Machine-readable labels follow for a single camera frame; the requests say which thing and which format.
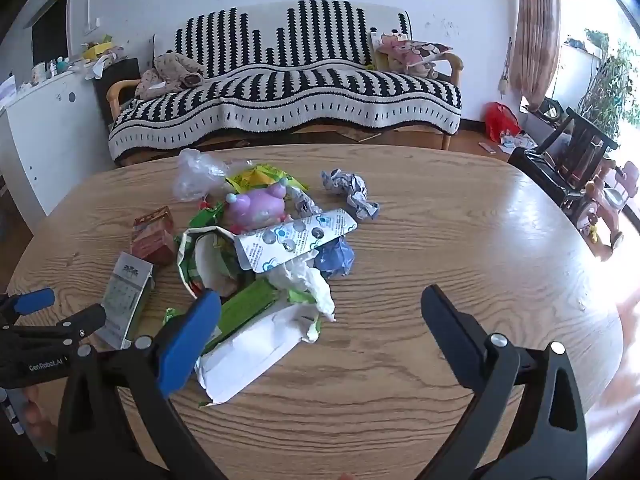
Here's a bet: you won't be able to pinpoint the torn green white paper cup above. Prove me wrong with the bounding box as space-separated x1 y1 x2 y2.
175 227 251 301

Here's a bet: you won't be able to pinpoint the crumpled green wrapper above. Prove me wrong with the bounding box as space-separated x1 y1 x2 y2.
187 202 226 231

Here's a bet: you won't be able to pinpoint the pink printed cushion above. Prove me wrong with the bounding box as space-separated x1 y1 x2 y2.
370 30 453 78

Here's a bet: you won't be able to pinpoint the black wooden chair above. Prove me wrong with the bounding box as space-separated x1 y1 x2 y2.
507 107 618 216

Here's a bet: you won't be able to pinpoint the grey white paper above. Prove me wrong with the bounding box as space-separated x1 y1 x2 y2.
320 169 381 222

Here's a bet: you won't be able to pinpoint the crumpled white tissue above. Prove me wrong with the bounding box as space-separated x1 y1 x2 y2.
267 255 337 323

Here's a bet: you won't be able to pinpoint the yellow green snack wrapper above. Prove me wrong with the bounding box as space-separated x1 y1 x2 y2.
225 162 311 196

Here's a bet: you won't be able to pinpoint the beige plush toy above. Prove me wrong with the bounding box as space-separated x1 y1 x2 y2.
135 52 206 101

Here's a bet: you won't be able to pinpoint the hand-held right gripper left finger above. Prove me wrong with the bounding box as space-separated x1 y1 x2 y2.
55 290 226 480

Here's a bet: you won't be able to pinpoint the flat green wrapper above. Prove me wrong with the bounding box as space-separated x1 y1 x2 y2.
200 277 281 356

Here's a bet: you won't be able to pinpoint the white cabinet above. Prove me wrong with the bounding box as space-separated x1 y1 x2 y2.
0 67 108 216

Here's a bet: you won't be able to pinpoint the wooden sofa frame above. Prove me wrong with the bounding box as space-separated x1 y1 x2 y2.
107 52 465 166

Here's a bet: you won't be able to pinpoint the scattered papers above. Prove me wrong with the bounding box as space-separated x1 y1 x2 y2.
497 130 538 153

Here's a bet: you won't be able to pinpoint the clear plastic bag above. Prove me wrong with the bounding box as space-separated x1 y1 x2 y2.
171 149 256 203

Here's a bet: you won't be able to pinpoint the purple wrapped candy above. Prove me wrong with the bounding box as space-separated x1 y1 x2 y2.
222 182 293 235

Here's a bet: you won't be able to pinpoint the green potted plant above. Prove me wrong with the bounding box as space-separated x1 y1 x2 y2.
577 30 640 146

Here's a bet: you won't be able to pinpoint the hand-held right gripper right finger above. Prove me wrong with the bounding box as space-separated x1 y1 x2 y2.
415 284 588 480

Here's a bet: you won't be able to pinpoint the white green wrapper packet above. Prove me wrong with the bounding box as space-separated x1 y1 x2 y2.
194 305 321 406

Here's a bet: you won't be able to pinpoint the grey white carton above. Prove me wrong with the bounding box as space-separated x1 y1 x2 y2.
92 252 156 351

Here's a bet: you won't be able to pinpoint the black side cabinet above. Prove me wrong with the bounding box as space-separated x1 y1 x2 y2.
92 57 141 126

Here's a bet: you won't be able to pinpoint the pink ride-on toy car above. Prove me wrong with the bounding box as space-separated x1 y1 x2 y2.
575 157 640 261

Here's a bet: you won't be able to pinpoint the clutter of small items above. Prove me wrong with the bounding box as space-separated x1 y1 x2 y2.
20 35 126 86

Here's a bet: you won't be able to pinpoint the black white patterned sofa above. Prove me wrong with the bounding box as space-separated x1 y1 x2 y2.
107 0 463 163

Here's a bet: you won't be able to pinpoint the silver blister pack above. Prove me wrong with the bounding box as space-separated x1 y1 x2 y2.
234 207 358 273

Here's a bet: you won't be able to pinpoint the red cardboard box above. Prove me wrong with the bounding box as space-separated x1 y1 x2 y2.
130 206 177 267

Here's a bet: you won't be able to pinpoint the hanging small brush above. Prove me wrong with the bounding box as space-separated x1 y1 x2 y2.
497 37 513 98

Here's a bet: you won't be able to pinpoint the crumpled blue wrapper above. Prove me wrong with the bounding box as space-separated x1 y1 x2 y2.
315 237 356 278

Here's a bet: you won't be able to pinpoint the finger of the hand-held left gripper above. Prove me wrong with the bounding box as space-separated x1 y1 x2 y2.
0 304 108 349
0 287 56 319

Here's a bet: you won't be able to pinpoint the red plastic bag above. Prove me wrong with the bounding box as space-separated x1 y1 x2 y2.
486 102 522 143

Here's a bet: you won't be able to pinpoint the small crumpled grey wrapper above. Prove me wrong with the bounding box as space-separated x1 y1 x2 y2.
287 185 326 218

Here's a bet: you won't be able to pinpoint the pink patterned curtain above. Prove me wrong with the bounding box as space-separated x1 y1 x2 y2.
515 0 561 111

